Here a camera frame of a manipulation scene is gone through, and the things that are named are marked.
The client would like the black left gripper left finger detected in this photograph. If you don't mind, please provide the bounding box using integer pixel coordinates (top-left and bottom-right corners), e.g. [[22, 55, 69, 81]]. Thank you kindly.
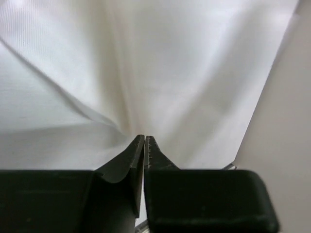
[[0, 135, 145, 233]]

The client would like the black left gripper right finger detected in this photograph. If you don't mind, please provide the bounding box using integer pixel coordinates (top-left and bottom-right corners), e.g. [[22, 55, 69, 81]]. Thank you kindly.
[[144, 136, 279, 233]]

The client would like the white pleated skirt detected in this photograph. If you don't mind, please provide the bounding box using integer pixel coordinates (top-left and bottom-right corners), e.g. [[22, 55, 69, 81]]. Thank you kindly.
[[0, 0, 298, 169]]

